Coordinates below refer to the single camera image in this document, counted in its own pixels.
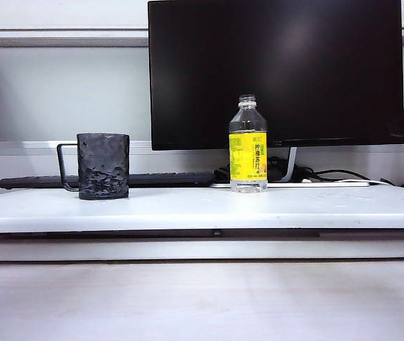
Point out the silver and white monitor stand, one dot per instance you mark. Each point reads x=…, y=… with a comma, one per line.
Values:
x=290, y=164

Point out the black textured mug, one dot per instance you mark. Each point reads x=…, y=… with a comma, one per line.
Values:
x=102, y=167

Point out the clear bottle with yellow label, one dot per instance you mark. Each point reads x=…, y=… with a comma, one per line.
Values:
x=248, y=156

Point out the white desk slab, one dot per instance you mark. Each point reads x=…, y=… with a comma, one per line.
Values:
x=201, y=209

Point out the black keyboard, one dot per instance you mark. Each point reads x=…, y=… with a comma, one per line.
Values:
x=173, y=178

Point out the black computer monitor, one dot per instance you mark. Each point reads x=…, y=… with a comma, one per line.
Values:
x=294, y=71

